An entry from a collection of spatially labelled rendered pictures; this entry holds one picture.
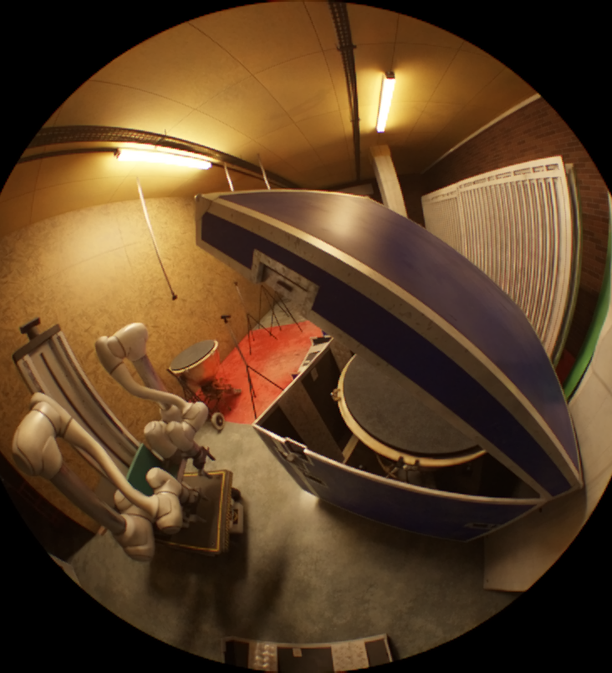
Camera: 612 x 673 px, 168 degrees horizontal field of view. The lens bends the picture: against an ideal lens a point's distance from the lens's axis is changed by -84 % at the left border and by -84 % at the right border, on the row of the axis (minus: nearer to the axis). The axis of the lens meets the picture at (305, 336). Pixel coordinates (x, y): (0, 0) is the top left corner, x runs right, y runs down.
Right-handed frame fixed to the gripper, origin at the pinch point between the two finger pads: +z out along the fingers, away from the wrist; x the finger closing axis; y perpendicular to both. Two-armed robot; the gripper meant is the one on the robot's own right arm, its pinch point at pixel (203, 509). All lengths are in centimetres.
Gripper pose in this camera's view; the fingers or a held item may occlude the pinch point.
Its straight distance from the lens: 124.7
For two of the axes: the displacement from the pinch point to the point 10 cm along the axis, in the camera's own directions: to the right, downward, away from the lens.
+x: 1.4, 4.1, -9.0
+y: -9.5, 3.1, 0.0
